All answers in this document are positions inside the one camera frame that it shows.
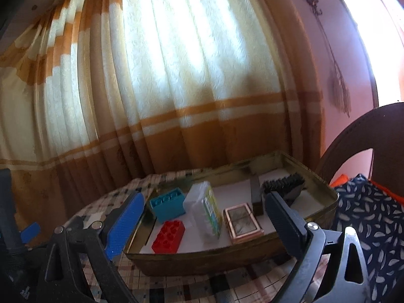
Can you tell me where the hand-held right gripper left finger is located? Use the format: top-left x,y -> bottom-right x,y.
38,190 -> 146,303

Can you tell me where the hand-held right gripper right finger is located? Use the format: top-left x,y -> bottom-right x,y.
264,191 -> 371,303

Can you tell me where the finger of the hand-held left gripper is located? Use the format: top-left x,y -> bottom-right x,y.
20,222 -> 41,244

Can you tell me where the black bristle brush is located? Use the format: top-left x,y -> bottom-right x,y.
262,172 -> 306,209

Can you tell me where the copper framed glass box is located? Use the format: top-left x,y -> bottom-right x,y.
223,205 -> 264,244

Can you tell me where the red building block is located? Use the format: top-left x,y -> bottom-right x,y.
151,219 -> 186,254

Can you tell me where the teal building block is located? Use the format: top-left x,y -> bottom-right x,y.
148,188 -> 186,224

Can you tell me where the clear plastic box green label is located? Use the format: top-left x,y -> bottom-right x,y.
183,181 -> 223,244

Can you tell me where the gold rectangular tin box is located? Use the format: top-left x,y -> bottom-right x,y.
122,150 -> 340,276

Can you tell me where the white paper liner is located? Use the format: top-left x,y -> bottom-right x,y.
139,169 -> 319,255

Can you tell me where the plaid tablecloth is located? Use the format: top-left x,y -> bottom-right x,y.
63,167 -> 329,303

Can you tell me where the dark blue feather-print cloth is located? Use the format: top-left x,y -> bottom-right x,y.
330,173 -> 404,303

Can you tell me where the orange cloth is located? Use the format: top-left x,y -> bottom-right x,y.
330,173 -> 404,203

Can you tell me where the wooden chair back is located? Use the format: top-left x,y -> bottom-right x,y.
316,101 -> 404,196

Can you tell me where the cream and orange curtain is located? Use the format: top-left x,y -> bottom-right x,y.
0,0 -> 325,228

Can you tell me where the tasselled curtain tieback rope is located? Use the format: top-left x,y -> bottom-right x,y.
319,19 -> 351,116

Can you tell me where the ornate metal wall hook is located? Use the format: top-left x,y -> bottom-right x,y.
305,0 -> 323,16

